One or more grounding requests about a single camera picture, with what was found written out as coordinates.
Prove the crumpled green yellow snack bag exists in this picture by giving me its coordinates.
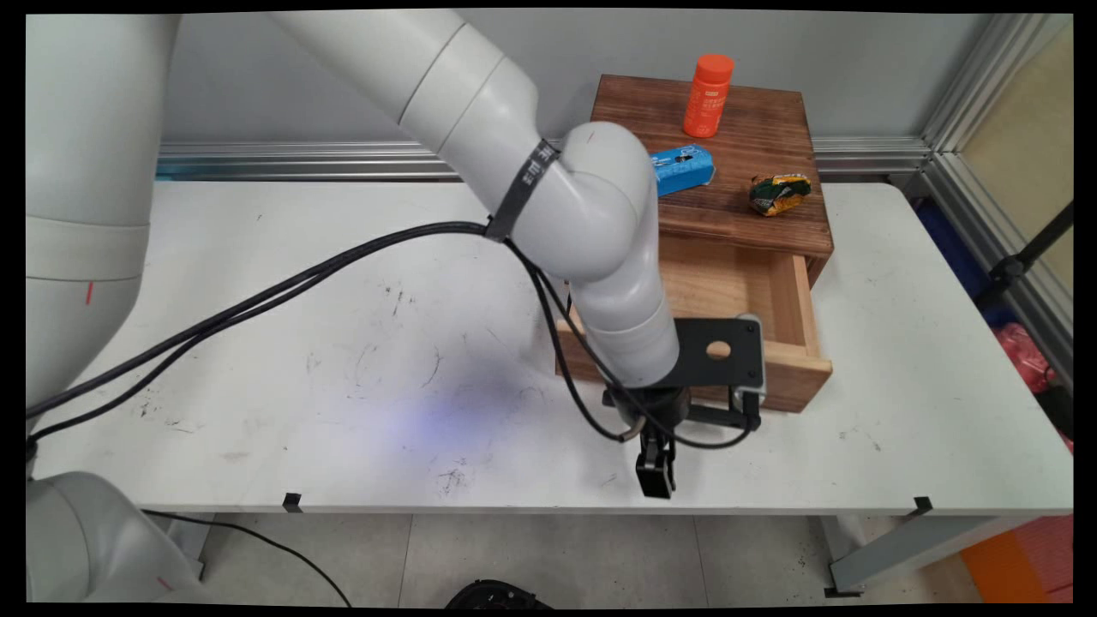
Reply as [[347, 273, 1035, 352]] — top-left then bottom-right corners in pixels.
[[749, 173, 813, 218]]

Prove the black tripod stand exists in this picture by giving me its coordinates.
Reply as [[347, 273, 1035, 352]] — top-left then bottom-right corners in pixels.
[[975, 201, 1074, 314]]

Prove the dark wooden drawer cabinet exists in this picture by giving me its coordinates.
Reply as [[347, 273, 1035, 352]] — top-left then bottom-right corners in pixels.
[[590, 75, 835, 288]]

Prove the orange plastic bottle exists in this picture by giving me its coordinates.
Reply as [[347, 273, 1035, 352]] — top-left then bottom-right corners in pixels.
[[682, 54, 735, 140]]

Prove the pink plastic bag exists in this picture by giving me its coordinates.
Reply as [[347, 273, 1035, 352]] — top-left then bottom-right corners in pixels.
[[994, 323, 1074, 451]]

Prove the blue bag under table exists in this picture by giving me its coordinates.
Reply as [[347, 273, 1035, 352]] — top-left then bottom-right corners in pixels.
[[913, 201, 1012, 328]]

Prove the black velcro strap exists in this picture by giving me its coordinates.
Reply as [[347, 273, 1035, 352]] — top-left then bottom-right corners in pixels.
[[484, 139, 560, 243]]

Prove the grey table leg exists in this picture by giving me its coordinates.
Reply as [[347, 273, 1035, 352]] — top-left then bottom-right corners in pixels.
[[823, 514, 1042, 598]]

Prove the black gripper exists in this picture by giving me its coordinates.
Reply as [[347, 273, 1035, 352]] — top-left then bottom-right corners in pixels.
[[602, 386, 692, 499]]

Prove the black floor cable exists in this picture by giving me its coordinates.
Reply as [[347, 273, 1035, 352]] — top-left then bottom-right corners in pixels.
[[141, 510, 354, 608]]

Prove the blue tissue packet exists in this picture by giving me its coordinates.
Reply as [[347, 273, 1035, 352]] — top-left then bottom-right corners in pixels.
[[649, 145, 717, 198]]

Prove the wooden drawer with black handle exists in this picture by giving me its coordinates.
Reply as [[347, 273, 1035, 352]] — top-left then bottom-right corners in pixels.
[[554, 236, 835, 429]]

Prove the black round floor object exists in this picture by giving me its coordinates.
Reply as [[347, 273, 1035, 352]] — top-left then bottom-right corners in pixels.
[[446, 580, 554, 609]]

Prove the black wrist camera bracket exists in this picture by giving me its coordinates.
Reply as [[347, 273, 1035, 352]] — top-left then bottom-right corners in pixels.
[[660, 314, 767, 429]]

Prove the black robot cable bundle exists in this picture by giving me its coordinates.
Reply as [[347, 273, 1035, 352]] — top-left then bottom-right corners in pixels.
[[26, 220, 757, 452]]

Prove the orange box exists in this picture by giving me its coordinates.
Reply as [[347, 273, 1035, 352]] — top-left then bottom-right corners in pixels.
[[958, 514, 1074, 605]]

